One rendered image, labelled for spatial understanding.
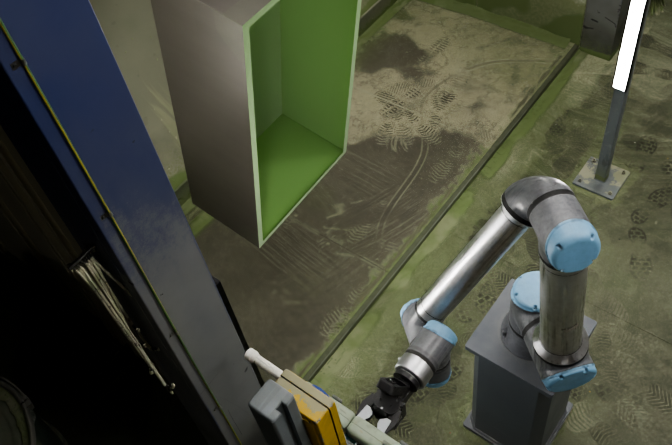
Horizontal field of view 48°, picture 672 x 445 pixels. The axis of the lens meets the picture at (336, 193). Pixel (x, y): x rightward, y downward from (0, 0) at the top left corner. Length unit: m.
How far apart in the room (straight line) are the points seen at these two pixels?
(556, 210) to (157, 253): 0.88
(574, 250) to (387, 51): 2.83
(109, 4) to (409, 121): 1.58
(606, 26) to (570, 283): 2.60
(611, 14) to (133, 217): 3.13
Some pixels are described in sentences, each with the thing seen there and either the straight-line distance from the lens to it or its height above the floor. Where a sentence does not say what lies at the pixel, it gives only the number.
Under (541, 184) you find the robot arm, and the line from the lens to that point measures 1.75.
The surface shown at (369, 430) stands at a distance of 1.81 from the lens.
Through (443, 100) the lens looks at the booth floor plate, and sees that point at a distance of 4.04.
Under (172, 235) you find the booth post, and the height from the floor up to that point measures 1.55.
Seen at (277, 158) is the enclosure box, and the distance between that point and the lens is 3.21.
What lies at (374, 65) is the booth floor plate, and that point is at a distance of 4.28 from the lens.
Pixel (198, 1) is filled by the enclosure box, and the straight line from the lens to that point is 2.10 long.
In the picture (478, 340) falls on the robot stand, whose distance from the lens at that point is 2.48.
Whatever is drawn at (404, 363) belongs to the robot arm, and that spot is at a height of 1.11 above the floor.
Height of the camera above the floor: 2.81
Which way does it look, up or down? 50 degrees down
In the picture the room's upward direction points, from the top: 11 degrees counter-clockwise
